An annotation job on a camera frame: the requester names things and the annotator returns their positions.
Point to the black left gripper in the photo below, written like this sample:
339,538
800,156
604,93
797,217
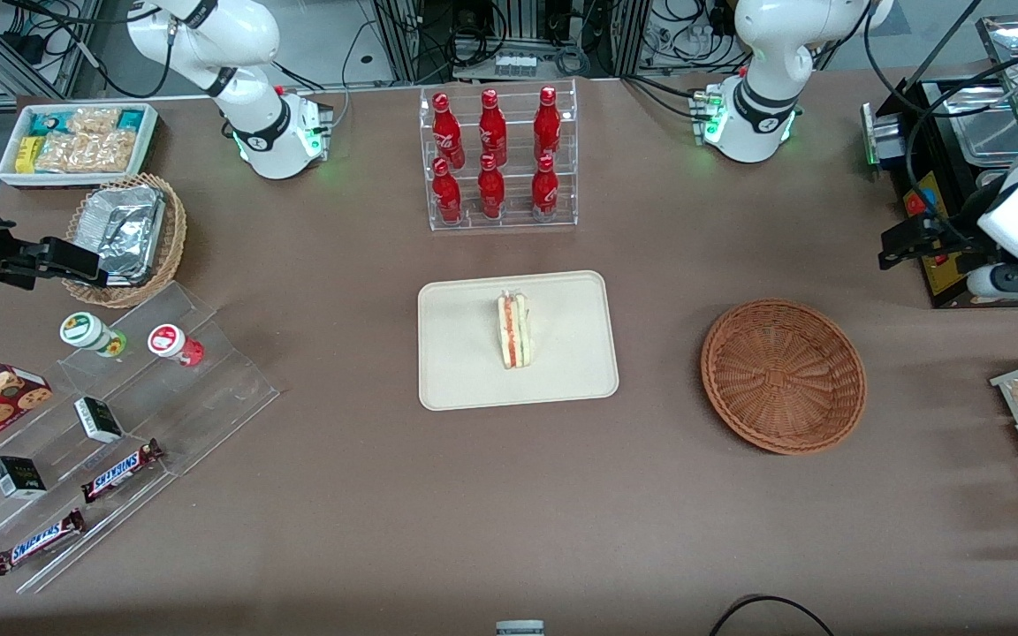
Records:
948,238

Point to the triangle sandwich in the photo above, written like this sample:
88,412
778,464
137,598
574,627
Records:
513,331

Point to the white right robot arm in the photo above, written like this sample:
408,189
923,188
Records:
244,53

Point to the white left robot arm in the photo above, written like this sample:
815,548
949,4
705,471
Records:
765,53

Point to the light wicker basket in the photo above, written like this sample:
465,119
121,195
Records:
175,230

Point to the brown wicker basket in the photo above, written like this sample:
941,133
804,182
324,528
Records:
783,375

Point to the cream plastic tray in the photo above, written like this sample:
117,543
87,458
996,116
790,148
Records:
456,353

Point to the black machine with red button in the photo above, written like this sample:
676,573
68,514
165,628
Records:
938,283

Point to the green lid cup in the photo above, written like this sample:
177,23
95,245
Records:
85,329

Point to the aluminium foil container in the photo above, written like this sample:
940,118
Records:
125,230

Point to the white plastic snack bin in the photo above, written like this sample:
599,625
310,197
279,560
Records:
10,175

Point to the grey box with green light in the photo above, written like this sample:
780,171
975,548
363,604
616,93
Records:
880,137

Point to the yellow snack packet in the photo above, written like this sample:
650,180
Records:
26,155

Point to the clear bag of crackers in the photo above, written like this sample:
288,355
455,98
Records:
85,152

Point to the red lid cup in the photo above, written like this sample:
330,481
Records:
169,340

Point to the teal snack packet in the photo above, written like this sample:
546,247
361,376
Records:
48,124

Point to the steel pan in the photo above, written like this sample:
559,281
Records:
986,124

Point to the small black box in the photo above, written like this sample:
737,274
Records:
18,477
98,420

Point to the clear acrylic stepped display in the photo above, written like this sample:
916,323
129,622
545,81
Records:
208,389

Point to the snickers chocolate bar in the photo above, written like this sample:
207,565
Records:
36,542
120,471

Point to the red cola bottle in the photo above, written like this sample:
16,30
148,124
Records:
446,194
547,124
544,190
492,128
490,190
445,132

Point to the clear acrylic bottle rack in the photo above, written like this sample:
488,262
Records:
513,141

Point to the white power strip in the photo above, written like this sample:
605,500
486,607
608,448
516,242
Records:
515,64

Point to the small grey object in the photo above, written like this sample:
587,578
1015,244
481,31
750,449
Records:
520,629

